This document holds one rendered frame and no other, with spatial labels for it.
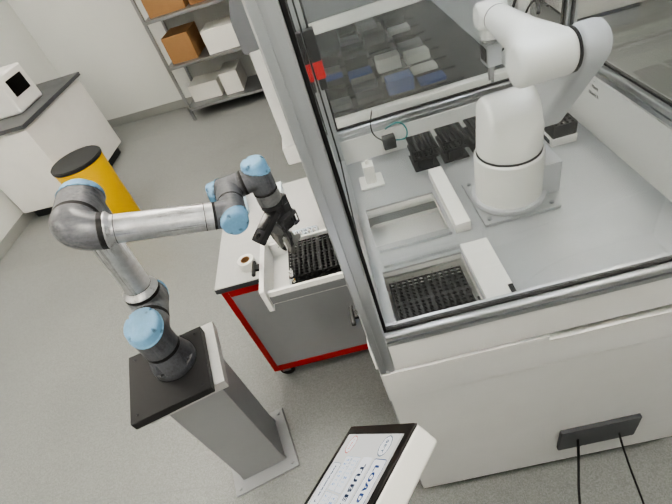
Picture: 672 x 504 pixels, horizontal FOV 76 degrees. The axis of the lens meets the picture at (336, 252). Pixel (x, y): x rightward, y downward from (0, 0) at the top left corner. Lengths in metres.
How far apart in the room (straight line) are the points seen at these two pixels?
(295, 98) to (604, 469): 1.79
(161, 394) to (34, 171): 3.54
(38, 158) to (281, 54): 4.21
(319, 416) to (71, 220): 1.44
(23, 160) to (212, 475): 3.42
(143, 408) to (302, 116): 1.18
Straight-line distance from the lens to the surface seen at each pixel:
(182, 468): 2.41
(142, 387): 1.62
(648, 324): 1.31
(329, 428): 2.16
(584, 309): 1.14
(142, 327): 1.45
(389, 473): 0.75
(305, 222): 1.90
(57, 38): 6.29
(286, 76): 0.61
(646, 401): 1.73
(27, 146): 4.69
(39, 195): 5.00
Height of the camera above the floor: 1.91
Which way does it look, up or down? 42 degrees down
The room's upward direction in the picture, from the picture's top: 20 degrees counter-clockwise
